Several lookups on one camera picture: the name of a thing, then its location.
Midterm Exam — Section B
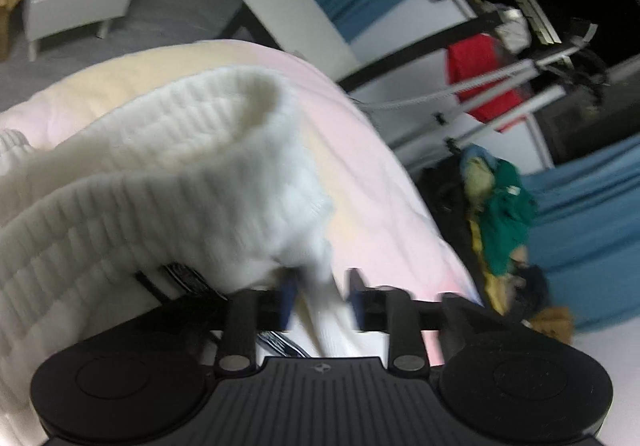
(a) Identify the white knit garment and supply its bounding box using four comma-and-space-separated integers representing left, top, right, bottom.
1, 66, 343, 445

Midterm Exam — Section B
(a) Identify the pastel multicolour bed sheet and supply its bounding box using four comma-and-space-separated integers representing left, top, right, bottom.
0, 38, 486, 367

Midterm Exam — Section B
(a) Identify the green garment pile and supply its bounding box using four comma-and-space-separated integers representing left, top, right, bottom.
460, 145, 538, 277

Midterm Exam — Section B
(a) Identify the right blue curtain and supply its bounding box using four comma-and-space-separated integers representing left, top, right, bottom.
523, 135, 639, 331

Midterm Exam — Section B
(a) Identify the garment steamer stand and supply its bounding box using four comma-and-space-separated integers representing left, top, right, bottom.
359, 24, 610, 152

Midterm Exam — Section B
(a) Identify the red cloth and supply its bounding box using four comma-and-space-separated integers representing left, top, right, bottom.
446, 32, 528, 133

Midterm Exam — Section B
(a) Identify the black chair white seat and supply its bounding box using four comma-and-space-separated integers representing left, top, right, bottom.
218, 0, 503, 92

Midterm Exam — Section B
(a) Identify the dark window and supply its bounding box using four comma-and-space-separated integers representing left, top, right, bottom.
467, 0, 639, 164

